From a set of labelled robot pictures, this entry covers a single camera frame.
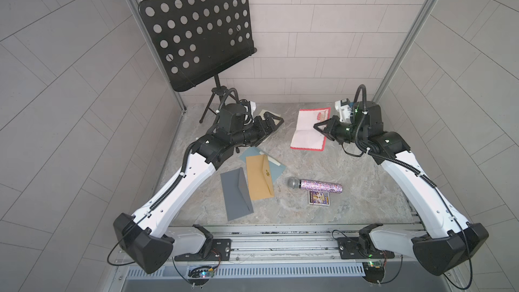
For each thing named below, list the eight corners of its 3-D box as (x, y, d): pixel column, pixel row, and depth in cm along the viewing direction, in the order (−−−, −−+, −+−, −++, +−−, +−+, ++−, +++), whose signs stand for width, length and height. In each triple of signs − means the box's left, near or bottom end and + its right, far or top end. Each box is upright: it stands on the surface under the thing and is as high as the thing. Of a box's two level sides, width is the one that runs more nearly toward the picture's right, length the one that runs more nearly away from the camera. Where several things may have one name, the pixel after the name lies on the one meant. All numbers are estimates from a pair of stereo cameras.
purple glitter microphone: (287, 189, 88) (287, 185, 84) (287, 180, 90) (288, 176, 87) (340, 195, 86) (343, 192, 83) (339, 186, 88) (342, 183, 85)
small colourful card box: (308, 204, 84) (309, 202, 82) (308, 191, 87) (309, 189, 85) (329, 206, 83) (330, 204, 81) (327, 193, 87) (329, 191, 85)
